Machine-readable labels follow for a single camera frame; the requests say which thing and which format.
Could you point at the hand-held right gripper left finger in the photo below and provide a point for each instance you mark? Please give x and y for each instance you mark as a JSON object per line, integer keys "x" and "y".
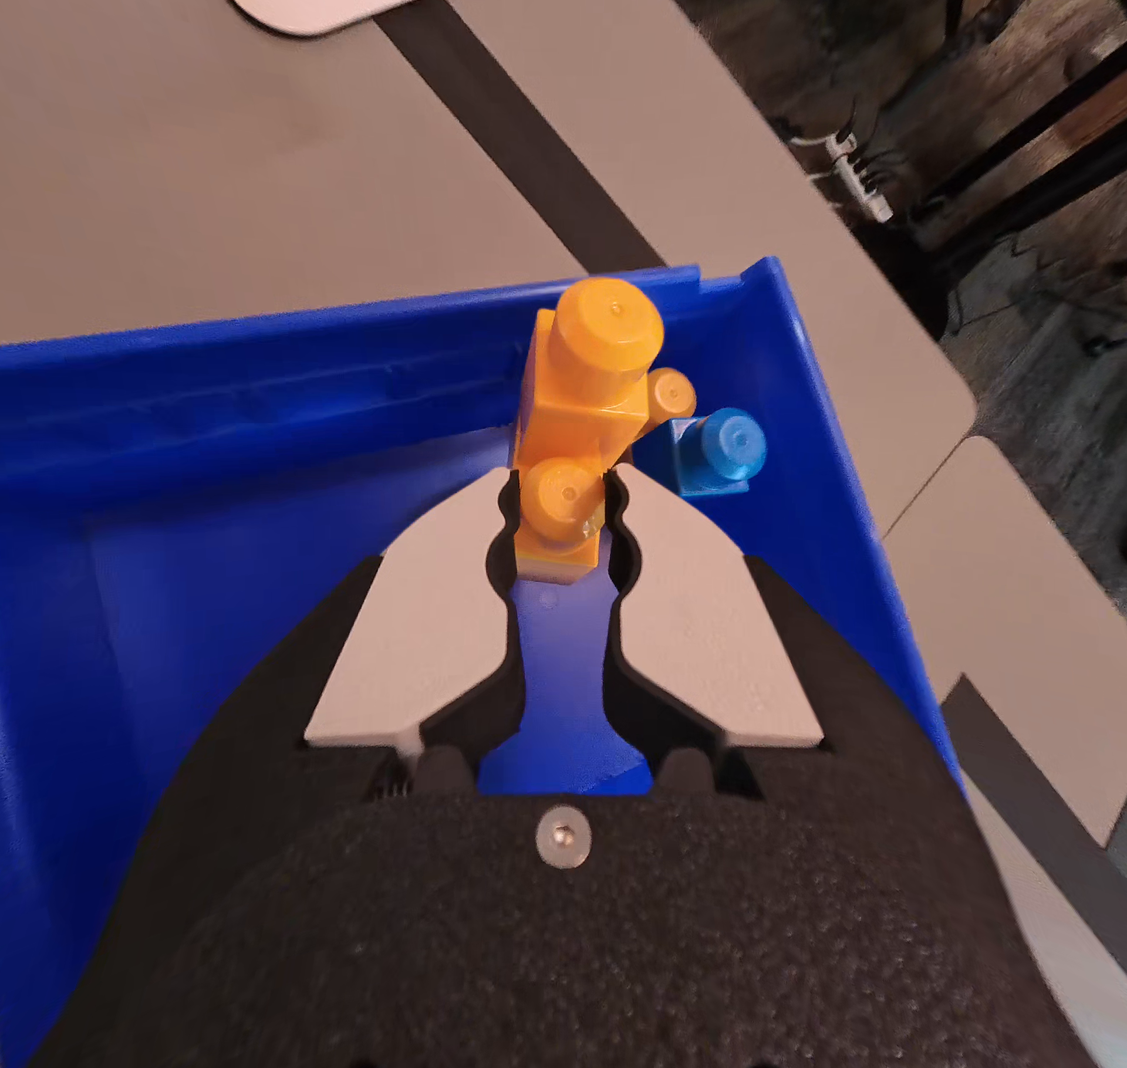
{"x": 415, "y": 646}

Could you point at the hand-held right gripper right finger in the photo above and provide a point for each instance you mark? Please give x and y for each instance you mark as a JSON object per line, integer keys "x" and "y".
{"x": 705, "y": 646}

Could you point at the blue one-stud mega block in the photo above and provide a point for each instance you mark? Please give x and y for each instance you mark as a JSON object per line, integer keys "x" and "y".
{"x": 722, "y": 451}

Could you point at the blue plastic bin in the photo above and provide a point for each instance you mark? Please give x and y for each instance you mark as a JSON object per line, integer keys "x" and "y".
{"x": 220, "y": 514}

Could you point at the orange one-stud mega block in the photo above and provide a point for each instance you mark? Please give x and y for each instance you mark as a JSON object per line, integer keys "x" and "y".
{"x": 608, "y": 329}

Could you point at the white power strip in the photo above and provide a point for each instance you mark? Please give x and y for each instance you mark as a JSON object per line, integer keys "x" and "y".
{"x": 859, "y": 175}

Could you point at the black desk frame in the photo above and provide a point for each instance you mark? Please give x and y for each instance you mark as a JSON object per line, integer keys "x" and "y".
{"x": 1040, "y": 135}

